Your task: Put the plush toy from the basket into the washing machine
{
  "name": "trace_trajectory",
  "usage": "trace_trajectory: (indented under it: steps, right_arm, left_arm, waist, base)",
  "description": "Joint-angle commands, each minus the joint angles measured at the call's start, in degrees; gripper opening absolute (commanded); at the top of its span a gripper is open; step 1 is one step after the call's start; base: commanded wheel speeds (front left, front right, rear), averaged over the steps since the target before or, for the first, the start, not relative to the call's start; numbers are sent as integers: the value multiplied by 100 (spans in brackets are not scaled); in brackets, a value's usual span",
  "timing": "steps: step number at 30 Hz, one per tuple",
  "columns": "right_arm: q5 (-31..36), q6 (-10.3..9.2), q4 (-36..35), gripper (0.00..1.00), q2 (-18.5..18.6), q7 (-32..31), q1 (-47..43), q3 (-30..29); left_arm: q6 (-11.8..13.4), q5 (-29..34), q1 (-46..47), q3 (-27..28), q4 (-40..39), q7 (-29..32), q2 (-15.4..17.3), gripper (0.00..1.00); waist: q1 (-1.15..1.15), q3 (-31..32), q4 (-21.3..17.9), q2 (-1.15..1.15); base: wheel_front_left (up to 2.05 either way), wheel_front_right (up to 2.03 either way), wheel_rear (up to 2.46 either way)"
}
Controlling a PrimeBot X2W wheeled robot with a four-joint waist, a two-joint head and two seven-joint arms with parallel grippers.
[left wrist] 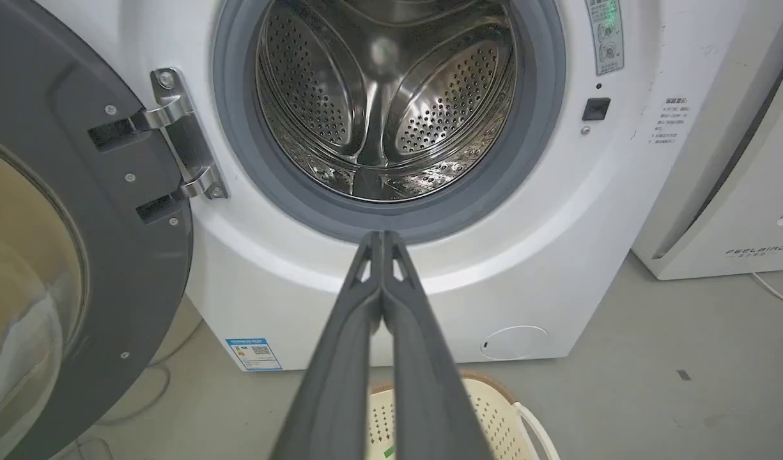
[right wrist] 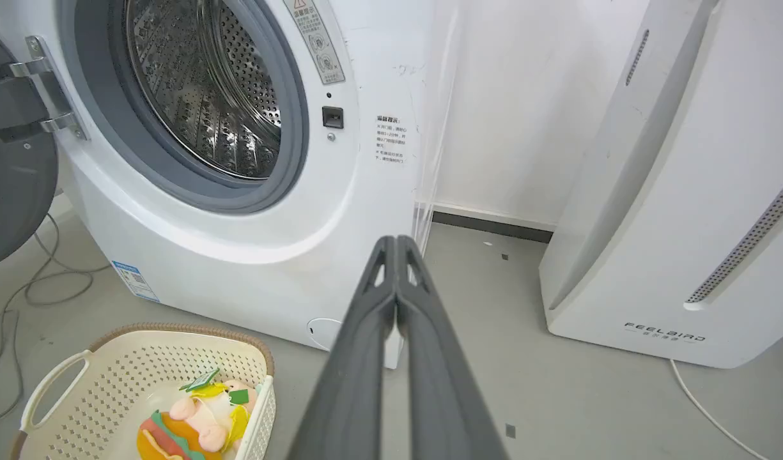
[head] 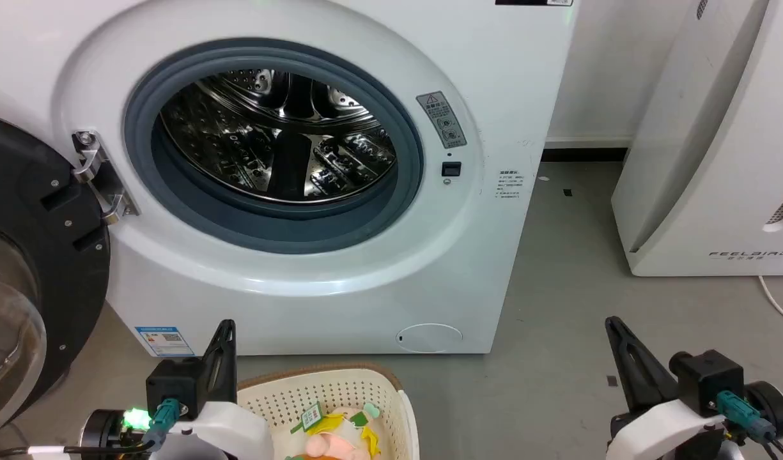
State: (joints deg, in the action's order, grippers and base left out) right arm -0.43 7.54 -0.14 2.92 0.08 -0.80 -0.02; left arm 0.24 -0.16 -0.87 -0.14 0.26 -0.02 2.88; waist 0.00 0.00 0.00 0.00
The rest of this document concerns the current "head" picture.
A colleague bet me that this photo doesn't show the teal-plug right gripper cable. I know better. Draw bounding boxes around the teal-plug right gripper cable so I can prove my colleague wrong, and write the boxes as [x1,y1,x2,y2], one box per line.
[716,390,783,460]

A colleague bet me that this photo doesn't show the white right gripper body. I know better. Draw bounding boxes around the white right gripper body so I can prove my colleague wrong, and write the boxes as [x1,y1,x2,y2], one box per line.
[607,397,728,460]

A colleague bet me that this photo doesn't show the colourful plush toy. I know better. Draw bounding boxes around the colourful plush toy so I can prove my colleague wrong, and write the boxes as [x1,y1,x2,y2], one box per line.
[284,402,382,460]

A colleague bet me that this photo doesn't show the grey warning sticker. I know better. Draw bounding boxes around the grey warning sticker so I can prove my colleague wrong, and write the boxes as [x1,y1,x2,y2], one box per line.
[416,91,467,150]

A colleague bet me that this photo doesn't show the round drain filter cover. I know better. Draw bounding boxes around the round drain filter cover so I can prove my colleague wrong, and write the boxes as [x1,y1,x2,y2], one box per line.
[397,323,463,353]

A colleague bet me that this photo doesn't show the stainless steel washing machine drum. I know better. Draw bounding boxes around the stainless steel washing machine drum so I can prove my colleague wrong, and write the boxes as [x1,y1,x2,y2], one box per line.
[159,68,398,205]

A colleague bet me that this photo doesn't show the metal washing machine door hinge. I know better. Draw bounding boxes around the metal washing machine door hinge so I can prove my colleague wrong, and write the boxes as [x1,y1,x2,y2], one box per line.
[72,130,139,225]

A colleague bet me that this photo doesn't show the grey rubber door gasket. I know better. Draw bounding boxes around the grey rubber door gasket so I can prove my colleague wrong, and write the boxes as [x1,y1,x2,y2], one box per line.
[124,38,425,255]

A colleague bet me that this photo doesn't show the white front-load washing machine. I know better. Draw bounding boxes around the white front-load washing machine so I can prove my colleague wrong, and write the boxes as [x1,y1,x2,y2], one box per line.
[0,0,580,356]

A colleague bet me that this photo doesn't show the cream perforated laundry basket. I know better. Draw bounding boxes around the cream perforated laundry basket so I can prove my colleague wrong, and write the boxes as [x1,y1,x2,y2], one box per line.
[236,364,421,460]

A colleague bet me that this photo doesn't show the white power cable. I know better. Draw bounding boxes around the white power cable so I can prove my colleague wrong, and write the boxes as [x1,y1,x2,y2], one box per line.
[758,275,783,330]

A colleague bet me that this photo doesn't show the white air purifier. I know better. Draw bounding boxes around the white air purifier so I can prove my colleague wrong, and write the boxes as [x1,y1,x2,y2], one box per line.
[611,0,783,277]

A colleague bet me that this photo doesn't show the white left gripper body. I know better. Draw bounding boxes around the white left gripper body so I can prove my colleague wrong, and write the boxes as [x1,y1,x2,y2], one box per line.
[150,399,275,460]

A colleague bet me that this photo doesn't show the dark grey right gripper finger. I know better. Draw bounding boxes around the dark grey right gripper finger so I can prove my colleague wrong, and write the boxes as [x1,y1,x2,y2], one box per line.
[605,316,679,413]

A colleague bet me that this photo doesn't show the black wall baseboard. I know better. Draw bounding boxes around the black wall baseboard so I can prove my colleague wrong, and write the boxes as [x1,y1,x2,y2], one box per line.
[541,148,629,163]

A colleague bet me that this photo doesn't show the blue energy label sticker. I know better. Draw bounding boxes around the blue energy label sticker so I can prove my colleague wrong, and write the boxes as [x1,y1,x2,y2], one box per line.
[134,326,195,357]

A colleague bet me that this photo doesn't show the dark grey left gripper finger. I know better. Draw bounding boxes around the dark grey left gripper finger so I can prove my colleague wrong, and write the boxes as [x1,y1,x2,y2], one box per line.
[200,319,238,404]

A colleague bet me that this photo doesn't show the black washing machine door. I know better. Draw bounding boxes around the black washing machine door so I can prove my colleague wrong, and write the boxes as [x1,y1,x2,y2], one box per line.
[0,113,111,439]

